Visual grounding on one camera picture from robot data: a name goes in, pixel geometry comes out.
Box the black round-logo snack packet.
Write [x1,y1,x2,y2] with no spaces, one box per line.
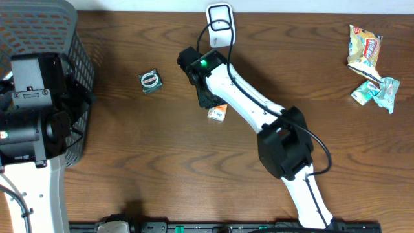
[138,69,163,94]

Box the orange candy packet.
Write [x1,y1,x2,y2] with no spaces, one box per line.
[208,104,228,122]

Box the large yellow snack bag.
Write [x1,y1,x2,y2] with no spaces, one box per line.
[347,25,383,83]

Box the teal candy packet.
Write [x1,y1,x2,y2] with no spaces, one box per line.
[351,81,380,105]

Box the light green snack packet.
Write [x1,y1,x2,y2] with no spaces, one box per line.
[373,77,400,114]

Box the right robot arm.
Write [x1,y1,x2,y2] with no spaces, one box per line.
[177,47,333,229]

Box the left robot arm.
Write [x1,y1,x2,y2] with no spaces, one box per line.
[1,52,96,232]

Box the white barcode scanner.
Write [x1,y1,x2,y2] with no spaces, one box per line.
[206,3,235,48]

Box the dark grey plastic basket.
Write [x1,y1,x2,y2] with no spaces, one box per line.
[1,1,95,166]

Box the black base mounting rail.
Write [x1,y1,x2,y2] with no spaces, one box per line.
[69,221,382,233]

